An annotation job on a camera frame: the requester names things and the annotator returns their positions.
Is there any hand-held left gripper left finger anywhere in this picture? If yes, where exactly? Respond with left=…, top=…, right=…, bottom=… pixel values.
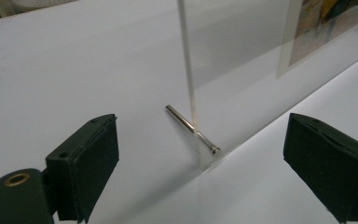
left=45, top=113, right=120, bottom=224

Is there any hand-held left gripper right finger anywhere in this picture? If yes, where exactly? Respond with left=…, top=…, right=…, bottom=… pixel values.
left=282, top=112, right=358, bottom=224

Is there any clear acrylic photo frame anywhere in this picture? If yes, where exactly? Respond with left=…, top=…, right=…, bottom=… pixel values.
left=176, top=0, right=358, bottom=172

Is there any colourful printed photo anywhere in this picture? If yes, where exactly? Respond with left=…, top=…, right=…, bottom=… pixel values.
left=275, top=0, right=358, bottom=79

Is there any metal frame standoff pin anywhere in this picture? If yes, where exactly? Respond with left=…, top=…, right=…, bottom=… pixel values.
left=165, top=104, right=222, bottom=156

